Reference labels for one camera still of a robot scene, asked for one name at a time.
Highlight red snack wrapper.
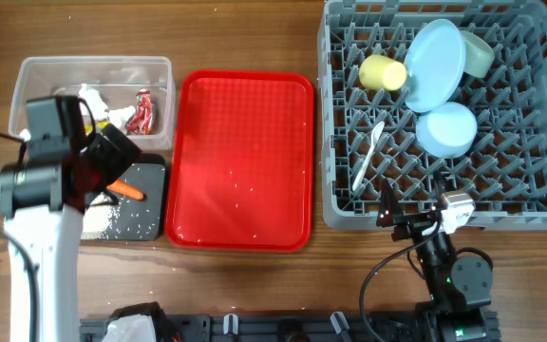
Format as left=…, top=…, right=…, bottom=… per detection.
left=125, top=89, right=154, bottom=136

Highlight light blue plate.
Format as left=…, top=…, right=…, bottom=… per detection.
left=404, top=19, right=466, bottom=113

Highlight orange carrot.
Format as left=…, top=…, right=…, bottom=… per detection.
left=106, top=180, right=145, bottom=201

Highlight green bowl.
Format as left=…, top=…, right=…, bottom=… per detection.
left=462, top=30, right=495, bottom=78

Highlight yellow plastic cup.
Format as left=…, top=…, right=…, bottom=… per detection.
left=358, top=55, right=407, bottom=91

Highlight left black cable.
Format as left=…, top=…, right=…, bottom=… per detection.
left=0, top=126, right=42, bottom=342

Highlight black cable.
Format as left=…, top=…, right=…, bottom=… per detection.
left=0, top=126, right=42, bottom=342
left=358, top=222, right=443, bottom=342

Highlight red plastic tray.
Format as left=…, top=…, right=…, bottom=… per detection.
left=164, top=69, right=315, bottom=253

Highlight grey dishwasher rack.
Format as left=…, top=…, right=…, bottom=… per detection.
left=317, top=1, right=547, bottom=230

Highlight white rice pile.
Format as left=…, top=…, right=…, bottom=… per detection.
left=79, top=197, right=160, bottom=241

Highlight white tissue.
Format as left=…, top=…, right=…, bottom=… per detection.
left=107, top=105, right=136, bottom=130
left=79, top=84, right=108, bottom=122

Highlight black plastic tray bin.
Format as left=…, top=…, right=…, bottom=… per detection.
left=78, top=152, right=167, bottom=242

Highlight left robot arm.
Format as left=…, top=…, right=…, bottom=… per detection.
left=0, top=96, right=141, bottom=341

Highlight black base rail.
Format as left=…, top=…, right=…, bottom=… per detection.
left=80, top=302, right=501, bottom=342

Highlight yellow silver foil wrapper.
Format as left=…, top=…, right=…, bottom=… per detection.
left=85, top=121, right=109, bottom=135

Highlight right black cable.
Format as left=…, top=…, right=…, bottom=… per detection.
left=358, top=222, right=443, bottom=342

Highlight clear plastic bin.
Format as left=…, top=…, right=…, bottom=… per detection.
left=9, top=56, right=176, bottom=150

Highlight white plastic spoon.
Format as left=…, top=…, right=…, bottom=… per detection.
left=351, top=122, right=385, bottom=192

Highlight blue bowl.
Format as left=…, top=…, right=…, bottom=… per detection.
left=416, top=102, right=478, bottom=159

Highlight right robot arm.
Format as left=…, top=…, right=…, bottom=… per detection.
left=375, top=172, right=500, bottom=341

